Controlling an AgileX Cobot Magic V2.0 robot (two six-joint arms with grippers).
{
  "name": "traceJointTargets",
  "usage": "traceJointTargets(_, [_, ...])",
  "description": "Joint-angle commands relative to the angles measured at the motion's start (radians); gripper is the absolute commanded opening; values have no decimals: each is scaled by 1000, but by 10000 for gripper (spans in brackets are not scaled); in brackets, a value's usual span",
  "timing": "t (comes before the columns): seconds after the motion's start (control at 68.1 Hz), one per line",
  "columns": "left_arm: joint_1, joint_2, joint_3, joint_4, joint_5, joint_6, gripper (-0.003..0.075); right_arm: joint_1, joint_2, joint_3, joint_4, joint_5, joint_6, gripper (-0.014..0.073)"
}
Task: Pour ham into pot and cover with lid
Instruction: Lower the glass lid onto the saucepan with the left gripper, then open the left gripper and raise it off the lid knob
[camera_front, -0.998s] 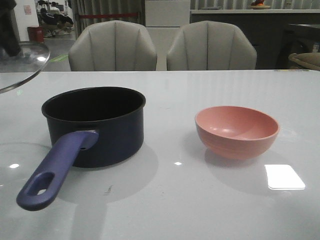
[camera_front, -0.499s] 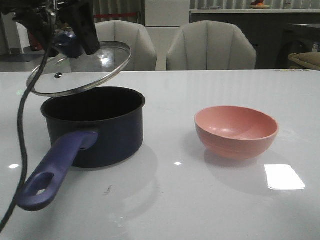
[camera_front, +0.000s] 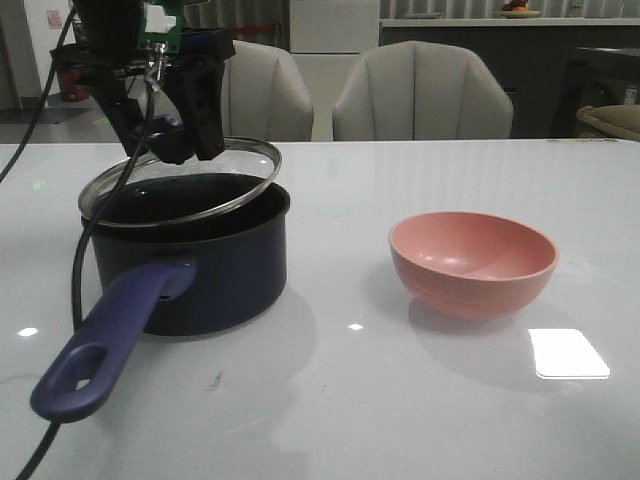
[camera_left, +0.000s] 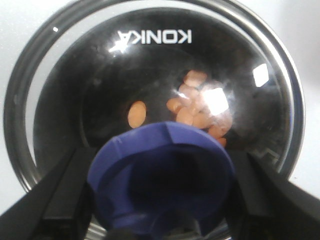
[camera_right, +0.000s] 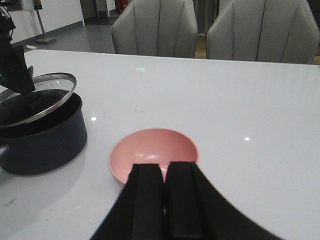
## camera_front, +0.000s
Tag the white cabinet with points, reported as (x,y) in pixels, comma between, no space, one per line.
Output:
(325,37)

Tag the fruit plate on counter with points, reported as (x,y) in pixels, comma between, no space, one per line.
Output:
(518,9)

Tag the beige chair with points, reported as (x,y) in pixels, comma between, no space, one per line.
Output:
(264,95)
(416,90)

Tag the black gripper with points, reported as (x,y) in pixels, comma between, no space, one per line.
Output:
(110,39)

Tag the tan cushion seat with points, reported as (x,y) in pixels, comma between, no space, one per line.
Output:
(612,121)

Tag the red trash bin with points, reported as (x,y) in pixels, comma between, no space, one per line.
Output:
(70,88)

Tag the glass lid with blue knob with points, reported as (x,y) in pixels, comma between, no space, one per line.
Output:
(170,186)

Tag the dark blue saucepan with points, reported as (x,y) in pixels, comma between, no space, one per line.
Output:
(187,280)

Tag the green circuit board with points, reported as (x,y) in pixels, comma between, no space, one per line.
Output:
(161,23)

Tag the pink bowl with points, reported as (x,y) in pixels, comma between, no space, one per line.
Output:
(471,265)

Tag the dark counter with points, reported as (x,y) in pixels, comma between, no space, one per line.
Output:
(526,56)

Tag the right beige chair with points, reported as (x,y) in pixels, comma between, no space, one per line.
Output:
(416,90)

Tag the left beige chair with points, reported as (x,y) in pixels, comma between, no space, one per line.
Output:
(264,95)

